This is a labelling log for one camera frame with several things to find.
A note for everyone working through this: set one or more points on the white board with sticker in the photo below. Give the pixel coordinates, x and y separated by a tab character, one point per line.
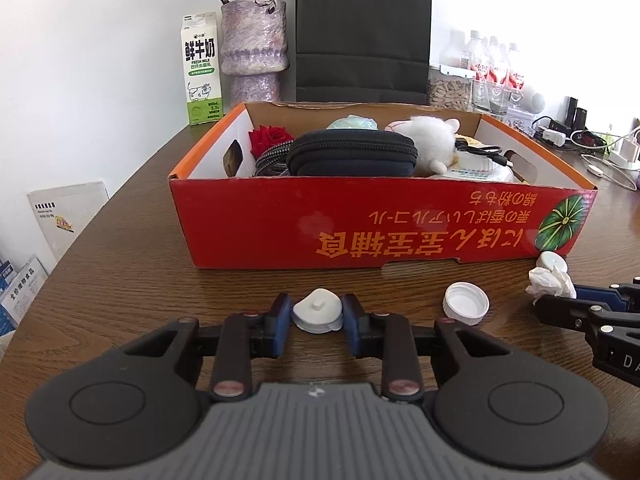
65	220

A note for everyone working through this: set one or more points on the clear drinking glass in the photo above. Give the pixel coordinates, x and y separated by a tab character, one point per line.
482	100

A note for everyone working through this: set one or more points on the short black block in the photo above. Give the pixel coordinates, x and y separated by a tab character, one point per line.
581	117

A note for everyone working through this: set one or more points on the red cardboard box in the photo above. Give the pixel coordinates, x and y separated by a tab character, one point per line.
350	225

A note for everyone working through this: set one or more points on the white tissue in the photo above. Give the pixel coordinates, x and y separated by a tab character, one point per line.
550	285

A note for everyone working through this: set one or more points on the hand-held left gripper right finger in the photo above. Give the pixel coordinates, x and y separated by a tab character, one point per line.
351	325

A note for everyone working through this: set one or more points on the clear container of seeds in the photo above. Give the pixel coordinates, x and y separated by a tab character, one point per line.
450	90

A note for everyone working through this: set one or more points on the white green milk carton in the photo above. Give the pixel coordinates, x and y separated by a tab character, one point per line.
201	70

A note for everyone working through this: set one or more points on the white pet food bag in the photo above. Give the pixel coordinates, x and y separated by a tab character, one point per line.
25	292

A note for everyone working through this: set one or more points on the blue pet food bag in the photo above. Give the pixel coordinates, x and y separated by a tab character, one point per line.
6	272

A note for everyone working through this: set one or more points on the black zip case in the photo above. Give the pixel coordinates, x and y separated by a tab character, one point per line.
350	155

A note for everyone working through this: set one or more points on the clear plastic jar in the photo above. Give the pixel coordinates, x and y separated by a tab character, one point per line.
475	175

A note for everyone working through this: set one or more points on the black paper bag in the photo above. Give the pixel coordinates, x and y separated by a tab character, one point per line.
365	35

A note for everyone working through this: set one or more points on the red rose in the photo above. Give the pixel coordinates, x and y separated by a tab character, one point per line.
270	137

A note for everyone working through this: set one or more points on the white round puck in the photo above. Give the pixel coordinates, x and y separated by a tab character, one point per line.
550	260

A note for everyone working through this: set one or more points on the small green bottle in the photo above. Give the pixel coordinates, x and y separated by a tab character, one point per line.
608	135

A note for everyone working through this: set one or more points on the purple textured vase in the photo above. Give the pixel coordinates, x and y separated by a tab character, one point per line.
255	50

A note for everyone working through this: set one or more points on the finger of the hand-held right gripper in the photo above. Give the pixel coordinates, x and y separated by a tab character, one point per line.
600	293
565	310

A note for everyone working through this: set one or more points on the white round knobbed piece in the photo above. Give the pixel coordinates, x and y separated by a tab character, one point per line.
317	315

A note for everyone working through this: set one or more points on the white printed tin box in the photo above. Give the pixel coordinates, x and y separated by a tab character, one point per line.
517	120

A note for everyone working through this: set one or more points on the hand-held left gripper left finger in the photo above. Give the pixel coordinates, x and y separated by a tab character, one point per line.
282	325

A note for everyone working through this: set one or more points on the white ribbed lid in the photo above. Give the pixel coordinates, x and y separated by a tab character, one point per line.
465	305

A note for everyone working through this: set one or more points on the white yellow plush sheep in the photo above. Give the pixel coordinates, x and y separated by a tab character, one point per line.
425	140

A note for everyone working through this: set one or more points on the white green plastic bundle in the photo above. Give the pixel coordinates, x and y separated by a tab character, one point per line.
352	122

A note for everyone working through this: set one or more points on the black and red device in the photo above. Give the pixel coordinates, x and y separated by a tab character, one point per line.
587	139

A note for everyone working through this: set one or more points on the white round speaker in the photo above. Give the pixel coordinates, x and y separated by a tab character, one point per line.
538	102

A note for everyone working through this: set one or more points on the white wall charger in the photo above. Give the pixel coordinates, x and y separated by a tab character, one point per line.
556	137

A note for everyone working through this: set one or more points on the tall black block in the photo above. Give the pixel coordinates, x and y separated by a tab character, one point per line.
572	110

